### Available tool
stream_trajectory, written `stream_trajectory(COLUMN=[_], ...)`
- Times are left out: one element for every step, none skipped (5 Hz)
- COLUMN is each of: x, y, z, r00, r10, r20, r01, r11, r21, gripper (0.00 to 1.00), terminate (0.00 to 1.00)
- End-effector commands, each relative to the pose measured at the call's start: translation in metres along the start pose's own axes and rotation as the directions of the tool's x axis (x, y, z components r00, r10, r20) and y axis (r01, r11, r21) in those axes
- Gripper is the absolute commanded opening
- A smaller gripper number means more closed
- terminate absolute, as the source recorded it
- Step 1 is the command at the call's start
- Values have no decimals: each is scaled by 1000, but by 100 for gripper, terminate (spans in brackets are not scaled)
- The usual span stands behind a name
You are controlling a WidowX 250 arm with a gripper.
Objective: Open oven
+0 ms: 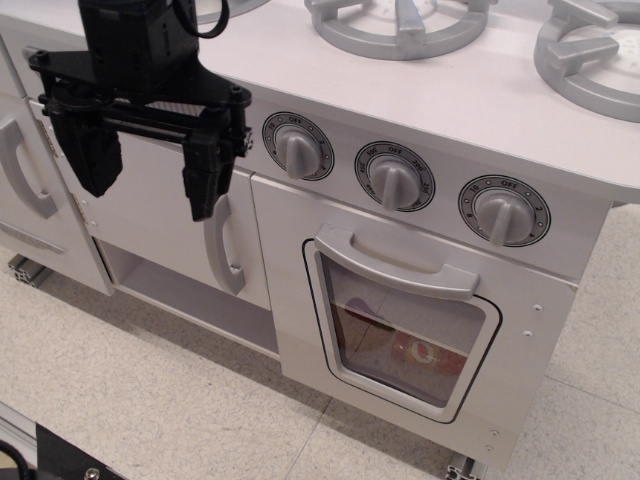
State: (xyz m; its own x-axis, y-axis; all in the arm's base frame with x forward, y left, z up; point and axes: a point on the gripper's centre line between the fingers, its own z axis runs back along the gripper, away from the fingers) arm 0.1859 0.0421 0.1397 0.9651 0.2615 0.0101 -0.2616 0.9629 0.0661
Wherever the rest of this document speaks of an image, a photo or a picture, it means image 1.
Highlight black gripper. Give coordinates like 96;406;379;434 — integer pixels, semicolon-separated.
27;50;251;222

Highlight white oven door with window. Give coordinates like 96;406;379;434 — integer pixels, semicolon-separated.
251;176;576;469

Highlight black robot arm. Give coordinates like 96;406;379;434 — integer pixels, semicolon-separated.
28;1;252;221

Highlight white cabinet door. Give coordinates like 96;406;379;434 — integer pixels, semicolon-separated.
31;103;270;308

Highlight white left appliance door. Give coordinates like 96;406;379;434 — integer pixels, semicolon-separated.
1;95;114;295

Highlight left grey stove knob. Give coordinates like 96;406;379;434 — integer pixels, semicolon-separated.
262;111;335;181

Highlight grey stove knob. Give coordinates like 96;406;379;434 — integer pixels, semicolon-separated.
458;175;551;248
262;111;335;181
354;141;436;212

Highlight middle grey stove knob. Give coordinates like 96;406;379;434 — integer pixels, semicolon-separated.
354;141;436;212

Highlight white toy kitchen unit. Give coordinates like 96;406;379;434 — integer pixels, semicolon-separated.
1;1;639;469

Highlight brown toy food item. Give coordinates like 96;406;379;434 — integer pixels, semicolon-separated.
332;297;395;364

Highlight silver centre stove burner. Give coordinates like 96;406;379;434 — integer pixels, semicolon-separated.
305;1;495;61

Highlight silver stove burner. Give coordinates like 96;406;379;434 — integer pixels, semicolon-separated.
534;1;639;123
305;1;495;61

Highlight orange toy can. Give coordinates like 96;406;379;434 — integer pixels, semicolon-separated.
392;332;442;370

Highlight right grey stove knob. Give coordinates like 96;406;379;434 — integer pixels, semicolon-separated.
458;175;551;248

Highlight red toy item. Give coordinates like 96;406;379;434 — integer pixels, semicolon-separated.
434;349;467;383

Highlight silver right stove burner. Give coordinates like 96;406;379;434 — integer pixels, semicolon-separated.
534;1;639;123

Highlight silver left door handle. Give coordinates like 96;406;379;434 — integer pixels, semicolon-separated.
1;118;57;220

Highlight silver cabinet door handle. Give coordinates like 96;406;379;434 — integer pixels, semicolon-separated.
203;195;246;296

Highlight aluminium frame rail left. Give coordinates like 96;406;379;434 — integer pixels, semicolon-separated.
8;255;52;288

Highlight aluminium frame rail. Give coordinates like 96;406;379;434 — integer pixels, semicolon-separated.
8;255;52;288
445;453;488;480

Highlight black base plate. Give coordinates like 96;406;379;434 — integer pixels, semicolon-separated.
36;424;124;480

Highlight black cable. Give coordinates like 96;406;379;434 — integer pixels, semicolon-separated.
0;439;36;480

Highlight aluminium frame rail right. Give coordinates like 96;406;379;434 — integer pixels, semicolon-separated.
445;453;488;480

